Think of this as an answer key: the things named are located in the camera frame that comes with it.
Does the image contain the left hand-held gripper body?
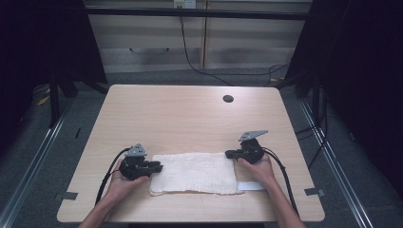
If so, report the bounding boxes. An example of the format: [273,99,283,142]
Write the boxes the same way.
[118,142,150,181]

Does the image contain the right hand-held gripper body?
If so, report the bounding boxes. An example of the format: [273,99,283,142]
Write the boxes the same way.
[233,129,269,165]

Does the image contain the white cloth towel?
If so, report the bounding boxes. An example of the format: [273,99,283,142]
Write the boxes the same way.
[148,152,266,197]

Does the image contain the person's right hand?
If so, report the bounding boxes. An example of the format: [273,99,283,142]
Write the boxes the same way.
[237,153,278,188]

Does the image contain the person's left hand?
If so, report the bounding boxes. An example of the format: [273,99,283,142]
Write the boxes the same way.
[107,157,150,200]

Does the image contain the grey tape strip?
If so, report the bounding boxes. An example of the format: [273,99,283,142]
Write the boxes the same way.
[303,187,326,198]
[53,191,79,201]

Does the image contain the black metal stand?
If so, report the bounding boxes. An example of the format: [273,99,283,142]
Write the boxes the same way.
[312,70,321,123]
[48,67,62,129]

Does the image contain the yellow floor object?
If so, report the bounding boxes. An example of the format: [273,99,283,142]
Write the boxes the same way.
[36,88,51,106]

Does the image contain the black curtain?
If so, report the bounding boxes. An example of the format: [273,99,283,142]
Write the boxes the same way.
[0,0,108,160]
[284,0,403,199]

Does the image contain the black horizontal bar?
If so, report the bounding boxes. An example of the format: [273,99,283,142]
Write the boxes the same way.
[85,7,310,22]

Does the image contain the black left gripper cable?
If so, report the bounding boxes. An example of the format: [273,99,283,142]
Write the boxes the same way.
[94,146,133,206]

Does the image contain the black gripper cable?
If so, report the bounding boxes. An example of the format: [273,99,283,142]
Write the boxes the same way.
[261,146,299,217]
[94,146,133,206]

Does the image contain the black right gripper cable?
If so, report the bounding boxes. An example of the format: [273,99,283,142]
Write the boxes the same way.
[261,146,299,217]

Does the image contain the black floor cables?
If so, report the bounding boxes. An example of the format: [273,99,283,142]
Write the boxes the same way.
[294,88,329,167]

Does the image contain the metal floor rail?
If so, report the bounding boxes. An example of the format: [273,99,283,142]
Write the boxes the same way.
[298,100,374,228]
[0,104,72,228]

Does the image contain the long black wall cable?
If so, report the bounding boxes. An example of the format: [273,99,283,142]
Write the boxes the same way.
[179,15,290,87]

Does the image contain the dark cabinet handle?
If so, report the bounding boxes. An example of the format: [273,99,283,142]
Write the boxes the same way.
[128,47,170,54]

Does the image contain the white wall socket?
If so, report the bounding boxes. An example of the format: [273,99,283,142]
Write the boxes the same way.
[173,0,198,10]

